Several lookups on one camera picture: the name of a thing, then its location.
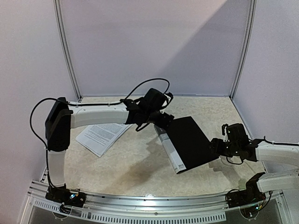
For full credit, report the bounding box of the black file folder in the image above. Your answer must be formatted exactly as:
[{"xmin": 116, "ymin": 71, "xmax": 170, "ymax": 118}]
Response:
[{"xmin": 154, "ymin": 116, "xmax": 219, "ymax": 174}]

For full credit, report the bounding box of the curved aluminium rail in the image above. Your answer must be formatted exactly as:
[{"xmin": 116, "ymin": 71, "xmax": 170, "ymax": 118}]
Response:
[{"xmin": 23, "ymin": 180, "xmax": 269, "ymax": 214}]

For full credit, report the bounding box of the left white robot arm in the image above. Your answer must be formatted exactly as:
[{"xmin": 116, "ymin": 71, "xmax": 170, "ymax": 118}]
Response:
[{"xmin": 45, "ymin": 88, "xmax": 174, "ymax": 203}]

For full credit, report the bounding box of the printed paper stack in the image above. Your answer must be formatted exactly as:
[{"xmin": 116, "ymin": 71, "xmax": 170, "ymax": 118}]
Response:
[{"xmin": 75, "ymin": 124, "xmax": 132, "ymax": 157}]

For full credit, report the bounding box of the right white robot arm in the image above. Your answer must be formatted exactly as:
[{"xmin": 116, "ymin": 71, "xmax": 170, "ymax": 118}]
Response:
[{"xmin": 209, "ymin": 123, "xmax": 299, "ymax": 203}]

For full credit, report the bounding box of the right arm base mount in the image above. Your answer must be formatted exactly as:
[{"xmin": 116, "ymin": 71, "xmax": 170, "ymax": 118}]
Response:
[{"xmin": 225, "ymin": 172, "xmax": 266, "ymax": 208}]

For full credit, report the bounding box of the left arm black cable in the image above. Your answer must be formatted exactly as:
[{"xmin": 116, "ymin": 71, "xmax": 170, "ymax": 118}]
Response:
[{"xmin": 29, "ymin": 78, "xmax": 171, "ymax": 152}]

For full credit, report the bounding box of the right aluminium frame post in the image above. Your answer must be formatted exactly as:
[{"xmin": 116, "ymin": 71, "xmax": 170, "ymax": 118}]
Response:
[{"xmin": 229, "ymin": 0, "xmax": 256, "ymax": 101}]

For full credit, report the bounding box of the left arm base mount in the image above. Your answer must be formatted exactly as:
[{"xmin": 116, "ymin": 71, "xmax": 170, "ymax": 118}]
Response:
[{"xmin": 45, "ymin": 185, "xmax": 87, "ymax": 208}]

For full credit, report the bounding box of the perforated white cable tray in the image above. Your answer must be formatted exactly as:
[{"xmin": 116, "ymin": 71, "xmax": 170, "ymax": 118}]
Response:
[{"xmin": 28, "ymin": 199, "xmax": 227, "ymax": 224}]

